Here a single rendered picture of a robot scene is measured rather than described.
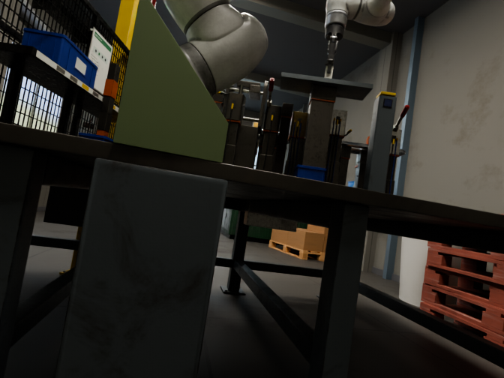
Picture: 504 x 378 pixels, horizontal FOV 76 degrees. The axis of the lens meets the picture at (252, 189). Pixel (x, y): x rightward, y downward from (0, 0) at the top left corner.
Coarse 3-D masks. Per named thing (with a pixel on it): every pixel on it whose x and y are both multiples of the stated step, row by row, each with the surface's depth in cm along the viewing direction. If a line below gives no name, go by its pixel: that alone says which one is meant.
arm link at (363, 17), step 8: (368, 0) 130; (376, 0) 127; (384, 0) 124; (360, 8) 133; (368, 8) 131; (376, 8) 129; (384, 8) 129; (392, 8) 134; (360, 16) 135; (368, 16) 133; (376, 16) 132; (384, 16) 134; (392, 16) 136; (368, 24) 139; (376, 24) 138; (384, 24) 138
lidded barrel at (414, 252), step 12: (408, 240) 289; (420, 240) 278; (408, 252) 287; (420, 252) 277; (408, 264) 286; (420, 264) 276; (456, 264) 269; (408, 276) 285; (420, 276) 275; (456, 276) 270; (408, 288) 283; (420, 288) 274; (408, 300) 282; (420, 300) 274; (456, 300) 276
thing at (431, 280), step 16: (432, 256) 229; (448, 256) 222; (464, 256) 205; (480, 256) 196; (496, 256) 186; (432, 272) 228; (448, 272) 216; (464, 272) 203; (480, 272) 225; (496, 272) 184; (432, 288) 226; (448, 288) 214; (464, 288) 236; (480, 288) 232; (496, 288) 184; (432, 304) 224; (448, 304) 235; (464, 304) 235; (480, 304) 190; (496, 304) 182; (464, 320) 197; (480, 320) 192; (496, 320) 179; (496, 336) 177
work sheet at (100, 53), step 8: (96, 32) 178; (96, 40) 179; (104, 40) 187; (96, 48) 180; (104, 48) 188; (112, 48) 197; (88, 56) 174; (96, 56) 181; (104, 56) 189; (96, 64) 182; (104, 64) 191; (104, 72) 192; (96, 80) 185; (104, 80) 193; (96, 88) 186
